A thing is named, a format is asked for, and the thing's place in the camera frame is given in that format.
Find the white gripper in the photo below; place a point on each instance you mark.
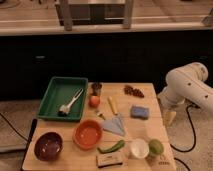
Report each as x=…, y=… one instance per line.
x=169, y=99

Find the blue sponge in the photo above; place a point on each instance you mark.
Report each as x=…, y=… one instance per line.
x=139, y=112

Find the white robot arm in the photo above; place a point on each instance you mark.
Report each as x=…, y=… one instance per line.
x=185, y=83

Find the red orange bowl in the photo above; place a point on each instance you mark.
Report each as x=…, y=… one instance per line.
x=87, y=134

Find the dark purple bowl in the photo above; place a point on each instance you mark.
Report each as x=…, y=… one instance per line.
x=48, y=147

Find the green lime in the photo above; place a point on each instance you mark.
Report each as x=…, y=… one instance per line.
x=155, y=147

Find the white cup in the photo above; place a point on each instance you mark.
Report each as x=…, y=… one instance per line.
x=139, y=149

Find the bunch of dark grapes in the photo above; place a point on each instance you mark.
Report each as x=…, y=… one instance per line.
x=129, y=90

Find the green chili pepper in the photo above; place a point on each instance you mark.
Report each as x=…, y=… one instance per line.
x=120, y=144

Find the orange peach fruit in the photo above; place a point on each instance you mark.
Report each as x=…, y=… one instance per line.
x=94, y=101

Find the small dark metal cup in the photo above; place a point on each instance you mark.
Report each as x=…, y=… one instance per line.
x=96, y=88

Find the small tan box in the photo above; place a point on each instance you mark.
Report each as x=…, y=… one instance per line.
x=110, y=159

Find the green plastic tray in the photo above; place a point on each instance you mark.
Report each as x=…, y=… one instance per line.
x=60, y=91

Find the yellow handled spatula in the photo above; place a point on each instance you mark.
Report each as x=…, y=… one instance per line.
x=115, y=124

